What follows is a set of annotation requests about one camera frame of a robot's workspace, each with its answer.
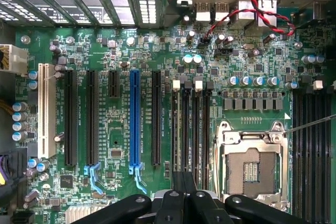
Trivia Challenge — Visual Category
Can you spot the RAM slot with black latches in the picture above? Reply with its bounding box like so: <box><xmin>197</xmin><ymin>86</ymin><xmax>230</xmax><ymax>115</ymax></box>
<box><xmin>204</xmin><ymin>81</ymin><xmax>215</xmax><ymax>190</ymax></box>
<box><xmin>183</xmin><ymin>81</ymin><xmax>194</xmax><ymax>174</ymax></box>
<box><xmin>302</xmin><ymin>74</ymin><xmax>313</xmax><ymax>217</ymax></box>
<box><xmin>324</xmin><ymin>82</ymin><xmax>334</xmax><ymax>217</ymax></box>

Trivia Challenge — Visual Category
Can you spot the metal CPU socket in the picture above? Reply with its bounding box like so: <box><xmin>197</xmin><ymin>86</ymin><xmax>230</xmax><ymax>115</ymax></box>
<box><xmin>214</xmin><ymin>120</ymin><xmax>291</xmax><ymax>213</ymax></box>

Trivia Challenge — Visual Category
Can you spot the silver chipset heat sink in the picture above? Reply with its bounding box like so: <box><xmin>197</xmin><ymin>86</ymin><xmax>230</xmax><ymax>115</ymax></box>
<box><xmin>65</xmin><ymin>205</ymin><xmax>102</xmax><ymax>224</ymax></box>

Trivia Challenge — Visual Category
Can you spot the long black expansion slot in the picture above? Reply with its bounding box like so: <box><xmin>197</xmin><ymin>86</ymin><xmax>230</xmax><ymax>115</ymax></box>
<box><xmin>64</xmin><ymin>68</ymin><xmax>78</xmax><ymax>167</ymax></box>
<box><xmin>83</xmin><ymin>69</ymin><xmax>106</xmax><ymax>196</ymax></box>
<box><xmin>151</xmin><ymin>69</ymin><xmax>163</xmax><ymax>167</ymax></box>

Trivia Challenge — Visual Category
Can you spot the long blue expansion slot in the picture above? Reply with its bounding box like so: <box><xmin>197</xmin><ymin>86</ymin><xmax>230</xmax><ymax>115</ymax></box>
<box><xmin>129</xmin><ymin>68</ymin><xmax>148</xmax><ymax>195</ymax></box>

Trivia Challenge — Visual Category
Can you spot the green Dell motherboard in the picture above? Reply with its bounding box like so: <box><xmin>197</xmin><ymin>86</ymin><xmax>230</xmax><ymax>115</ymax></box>
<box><xmin>14</xmin><ymin>11</ymin><xmax>336</xmax><ymax>224</ymax></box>

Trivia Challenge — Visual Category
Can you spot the thin metal locking lever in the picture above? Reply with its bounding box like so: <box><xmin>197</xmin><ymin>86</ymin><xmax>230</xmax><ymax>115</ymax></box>
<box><xmin>285</xmin><ymin>113</ymin><xmax>336</xmax><ymax>137</ymax></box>

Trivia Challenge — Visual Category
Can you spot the short black expansion slot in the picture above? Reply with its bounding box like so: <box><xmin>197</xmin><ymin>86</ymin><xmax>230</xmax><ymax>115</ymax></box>
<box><xmin>108</xmin><ymin>70</ymin><xmax>121</xmax><ymax>99</ymax></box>

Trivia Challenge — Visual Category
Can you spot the white PCI expansion slot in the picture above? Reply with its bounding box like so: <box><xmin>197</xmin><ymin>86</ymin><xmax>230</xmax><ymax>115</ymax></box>
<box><xmin>37</xmin><ymin>62</ymin><xmax>57</xmax><ymax>159</ymax></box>

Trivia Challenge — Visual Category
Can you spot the silver USB port stack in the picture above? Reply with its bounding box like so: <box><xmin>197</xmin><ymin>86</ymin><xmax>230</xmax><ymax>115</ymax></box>
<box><xmin>214</xmin><ymin>1</ymin><xmax>229</xmax><ymax>23</ymax></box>
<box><xmin>195</xmin><ymin>1</ymin><xmax>211</xmax><ymax>23</ymax></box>

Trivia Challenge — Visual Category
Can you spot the silver ethernet port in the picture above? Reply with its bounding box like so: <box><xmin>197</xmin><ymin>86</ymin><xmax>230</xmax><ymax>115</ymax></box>
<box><xmin>256</xmin><ymin>0</ymin><xmax>278</xmax><ymax>27</ymax></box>

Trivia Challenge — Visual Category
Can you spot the white power connector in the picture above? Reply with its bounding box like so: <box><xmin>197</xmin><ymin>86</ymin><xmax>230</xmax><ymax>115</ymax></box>
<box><xmin>0</xmin><ymin>43</ymin><xmax>29</xmax><ymax>78</ymax></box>

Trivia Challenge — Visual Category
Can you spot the black plug with purple wires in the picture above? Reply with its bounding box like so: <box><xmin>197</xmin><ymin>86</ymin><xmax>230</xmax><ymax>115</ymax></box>
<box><xmin>0</xmin><ymin>148</ymin><xmax>28</xmax><ymax>204</ymax></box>

